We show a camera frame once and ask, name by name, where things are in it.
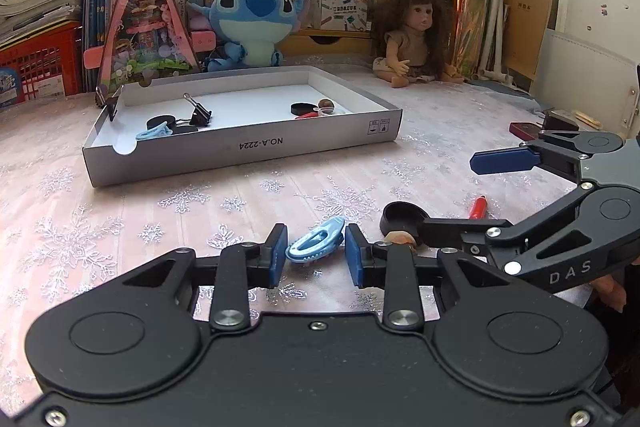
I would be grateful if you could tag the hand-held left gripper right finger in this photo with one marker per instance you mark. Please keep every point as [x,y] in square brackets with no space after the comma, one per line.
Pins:
[355,257]

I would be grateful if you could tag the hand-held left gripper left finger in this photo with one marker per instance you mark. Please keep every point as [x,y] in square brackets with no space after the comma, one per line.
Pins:
[277,257]

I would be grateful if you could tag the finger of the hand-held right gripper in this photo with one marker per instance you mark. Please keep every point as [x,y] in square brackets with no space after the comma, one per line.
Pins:
[500,161]
[540,232]

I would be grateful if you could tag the light blue plastic clip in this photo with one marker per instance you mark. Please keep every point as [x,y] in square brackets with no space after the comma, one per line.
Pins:
[152,133]
[316,243]

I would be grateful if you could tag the red marker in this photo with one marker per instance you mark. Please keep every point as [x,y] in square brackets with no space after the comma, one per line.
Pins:
[478,207]

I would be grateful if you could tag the black round lid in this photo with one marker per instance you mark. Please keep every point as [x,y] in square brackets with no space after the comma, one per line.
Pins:
[301,108]
[400,214]

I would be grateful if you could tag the black round disc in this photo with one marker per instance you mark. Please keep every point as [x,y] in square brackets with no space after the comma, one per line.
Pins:
[161,123]
[186,128]

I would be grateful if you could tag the black binder clip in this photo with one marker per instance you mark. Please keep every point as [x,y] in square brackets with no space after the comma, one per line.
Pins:
[111,108]
[199,113]

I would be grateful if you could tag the white cardboard box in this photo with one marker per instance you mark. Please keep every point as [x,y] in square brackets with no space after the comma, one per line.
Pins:
[240,94]

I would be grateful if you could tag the person's right hand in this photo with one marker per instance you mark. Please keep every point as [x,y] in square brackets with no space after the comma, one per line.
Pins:
[612,292]

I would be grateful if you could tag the small maroon box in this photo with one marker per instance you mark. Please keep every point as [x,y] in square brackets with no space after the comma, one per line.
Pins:
[525,128]

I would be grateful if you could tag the black power adapter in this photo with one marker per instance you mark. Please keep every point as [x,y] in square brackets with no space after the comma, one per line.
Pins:
[560,121]

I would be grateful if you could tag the small wooden stick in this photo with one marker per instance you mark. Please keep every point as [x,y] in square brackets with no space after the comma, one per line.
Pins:
[587,119]

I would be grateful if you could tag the pink snowflake tablecloth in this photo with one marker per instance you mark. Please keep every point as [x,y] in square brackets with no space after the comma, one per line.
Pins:
[175,227]

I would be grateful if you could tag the white board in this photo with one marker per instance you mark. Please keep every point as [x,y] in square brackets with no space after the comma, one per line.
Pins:
[585,62]

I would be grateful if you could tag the brown paper envelope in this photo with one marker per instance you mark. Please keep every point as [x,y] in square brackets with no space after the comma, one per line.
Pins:
[527,32]

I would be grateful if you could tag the shiny colourful sheets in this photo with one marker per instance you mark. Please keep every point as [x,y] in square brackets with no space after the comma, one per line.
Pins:
[470,27]

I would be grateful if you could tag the red plastic cap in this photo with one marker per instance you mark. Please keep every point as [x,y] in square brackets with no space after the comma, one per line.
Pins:
[306,116]

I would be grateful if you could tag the white pipe rack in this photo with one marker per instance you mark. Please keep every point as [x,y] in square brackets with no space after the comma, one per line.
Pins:
[497,17]

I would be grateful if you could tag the brown haired doll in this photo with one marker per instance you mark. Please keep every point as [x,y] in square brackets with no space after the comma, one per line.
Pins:
[415,37]

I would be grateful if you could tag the wooden drawer unit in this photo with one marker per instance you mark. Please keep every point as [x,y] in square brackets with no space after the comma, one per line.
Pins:
[330,41]

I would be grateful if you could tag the white pencil print carton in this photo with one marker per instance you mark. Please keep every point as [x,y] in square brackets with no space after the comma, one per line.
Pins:
[340,9]

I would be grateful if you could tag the blue alien plush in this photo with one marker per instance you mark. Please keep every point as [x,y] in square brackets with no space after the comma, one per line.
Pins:
[250,17]

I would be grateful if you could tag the pink triangular dollhouse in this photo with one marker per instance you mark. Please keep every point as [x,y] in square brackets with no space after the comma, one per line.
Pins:
[145,27]

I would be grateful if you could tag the red plastic crate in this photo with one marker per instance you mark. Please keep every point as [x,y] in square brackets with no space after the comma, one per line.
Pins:
[45,62]

